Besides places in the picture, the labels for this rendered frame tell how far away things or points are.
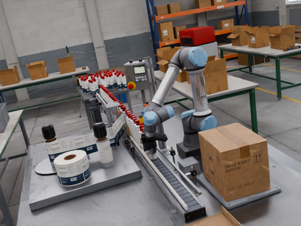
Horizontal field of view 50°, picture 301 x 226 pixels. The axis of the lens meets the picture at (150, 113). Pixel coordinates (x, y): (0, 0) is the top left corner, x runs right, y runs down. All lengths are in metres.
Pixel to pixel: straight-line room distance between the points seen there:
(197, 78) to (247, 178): 0.67
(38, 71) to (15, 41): 2.32
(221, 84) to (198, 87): 1.85
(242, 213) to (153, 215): 0.42
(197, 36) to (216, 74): 3.83
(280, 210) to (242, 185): 0.20
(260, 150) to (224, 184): 0.24
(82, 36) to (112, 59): 1.04
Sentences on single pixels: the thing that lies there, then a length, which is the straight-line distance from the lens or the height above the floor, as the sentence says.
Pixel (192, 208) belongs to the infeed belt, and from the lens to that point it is 1.62.
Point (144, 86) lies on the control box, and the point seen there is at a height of 1.31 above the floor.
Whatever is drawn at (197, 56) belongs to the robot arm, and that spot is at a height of 1.50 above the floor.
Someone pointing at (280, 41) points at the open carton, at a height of 0.92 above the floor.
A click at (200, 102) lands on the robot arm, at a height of 1.21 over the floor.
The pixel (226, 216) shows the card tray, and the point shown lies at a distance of 1.63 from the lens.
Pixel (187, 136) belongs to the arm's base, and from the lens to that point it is 2.19.
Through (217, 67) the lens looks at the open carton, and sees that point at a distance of 3.76.
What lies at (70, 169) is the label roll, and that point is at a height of 0.99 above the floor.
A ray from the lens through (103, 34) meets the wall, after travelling 9.72.
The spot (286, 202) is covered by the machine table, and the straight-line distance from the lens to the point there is 1.72.
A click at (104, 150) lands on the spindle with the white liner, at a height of 1.00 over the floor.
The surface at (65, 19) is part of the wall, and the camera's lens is 9.66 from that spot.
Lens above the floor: 1.79
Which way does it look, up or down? 17 degrees down
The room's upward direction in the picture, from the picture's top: 10 degrees counter-clockwise
